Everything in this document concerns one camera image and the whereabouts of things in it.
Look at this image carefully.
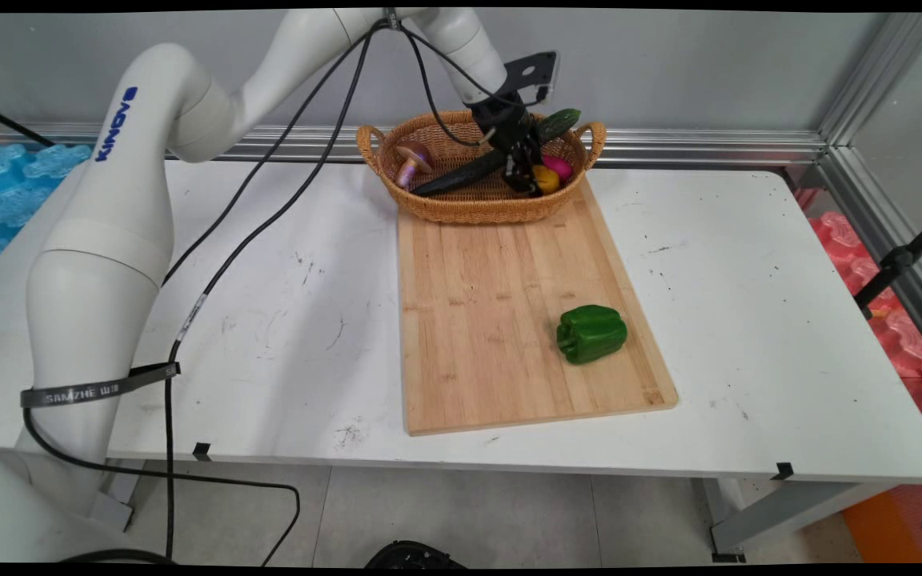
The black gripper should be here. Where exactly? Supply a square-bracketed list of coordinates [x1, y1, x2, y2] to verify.
[472, 94, 547, 195]

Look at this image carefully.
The green bell pepper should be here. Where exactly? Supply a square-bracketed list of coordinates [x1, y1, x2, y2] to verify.
[555, 305, 628, 366]

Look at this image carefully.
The dark green cucumber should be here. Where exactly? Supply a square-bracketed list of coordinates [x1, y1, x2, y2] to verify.
[411, 108, 582, 198]

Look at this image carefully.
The woven wicker basket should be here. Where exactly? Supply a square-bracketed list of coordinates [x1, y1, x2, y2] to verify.
[355, 110, 607, 226]

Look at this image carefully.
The purple brown toy mushroom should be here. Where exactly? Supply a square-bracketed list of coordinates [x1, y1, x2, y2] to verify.
[395, 141, 434, 190]

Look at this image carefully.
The wooden cutting board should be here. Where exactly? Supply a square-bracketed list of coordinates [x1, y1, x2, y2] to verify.
[397, 178, 679, 437]

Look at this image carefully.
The black tripod stand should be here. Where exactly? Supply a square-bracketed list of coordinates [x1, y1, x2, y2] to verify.
[853, 206, 922, 321]

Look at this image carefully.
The black round device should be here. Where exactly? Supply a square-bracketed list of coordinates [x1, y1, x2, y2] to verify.
[365, 541, 467, 570]

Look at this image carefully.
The red foam mat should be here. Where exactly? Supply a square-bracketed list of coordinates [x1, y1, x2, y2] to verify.
[804, 210, 922, 453]

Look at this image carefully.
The grey table leg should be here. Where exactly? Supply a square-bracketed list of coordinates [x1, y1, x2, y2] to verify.
[701, 478, 904, 563]
[93, 460, 148, 533]

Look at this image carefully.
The orange floor mat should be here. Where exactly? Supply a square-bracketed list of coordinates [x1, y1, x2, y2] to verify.
[840, 486, 922, 565]

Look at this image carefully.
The blue foam mat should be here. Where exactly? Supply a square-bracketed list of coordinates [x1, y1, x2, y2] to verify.
[0, 142, 94, 281]

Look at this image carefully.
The black slanted rod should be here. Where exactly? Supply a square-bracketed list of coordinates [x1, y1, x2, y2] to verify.
[0, 99, 55, 148]

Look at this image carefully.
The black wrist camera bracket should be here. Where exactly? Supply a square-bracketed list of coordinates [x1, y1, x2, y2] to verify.
[503, 50, 560, 106]

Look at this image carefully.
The aluminium frame rail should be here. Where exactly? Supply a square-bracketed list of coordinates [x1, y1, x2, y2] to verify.
[817, 146, 922, 373]
[0, 120, 830, 170]

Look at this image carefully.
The thin black cable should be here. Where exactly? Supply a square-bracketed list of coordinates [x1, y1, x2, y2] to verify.
[162, 16, 551, 286]

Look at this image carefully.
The thick black cable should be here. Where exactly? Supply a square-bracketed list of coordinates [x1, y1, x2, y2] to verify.
[163, 18, 502, 561]

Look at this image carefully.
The aluminium corner post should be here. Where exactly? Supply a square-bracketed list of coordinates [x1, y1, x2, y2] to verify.
[817, 12, 922, 149]

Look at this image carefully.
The black floor cable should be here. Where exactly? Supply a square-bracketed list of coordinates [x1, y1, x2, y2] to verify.
[22, 404, 302, 566]

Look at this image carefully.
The grey printed velcro strap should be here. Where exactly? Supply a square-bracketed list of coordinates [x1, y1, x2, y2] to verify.
[21, 362, 182, 410]

